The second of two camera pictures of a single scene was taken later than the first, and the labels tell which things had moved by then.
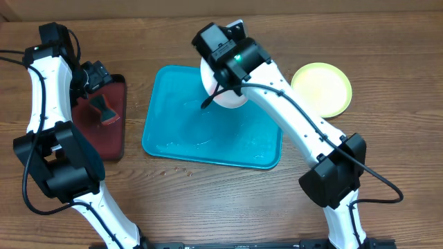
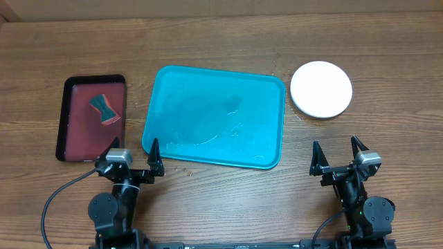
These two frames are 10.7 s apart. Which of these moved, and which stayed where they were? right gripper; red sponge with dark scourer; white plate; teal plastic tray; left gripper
Moved: left gripper; right gripper; white plate
Stayed: teal plastic tray; red sponge with dark scourer
